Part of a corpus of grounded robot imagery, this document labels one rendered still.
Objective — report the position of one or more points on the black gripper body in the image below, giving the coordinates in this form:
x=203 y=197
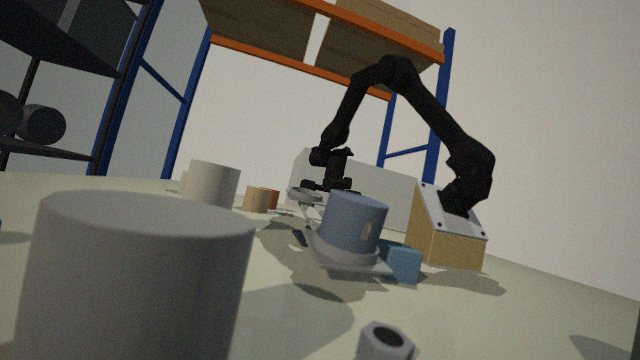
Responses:
x=334 y=172

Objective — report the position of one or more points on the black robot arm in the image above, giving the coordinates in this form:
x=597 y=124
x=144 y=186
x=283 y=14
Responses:
x=469 y=158

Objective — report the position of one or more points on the blue cube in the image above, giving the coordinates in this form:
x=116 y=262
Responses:
x=402 y=259

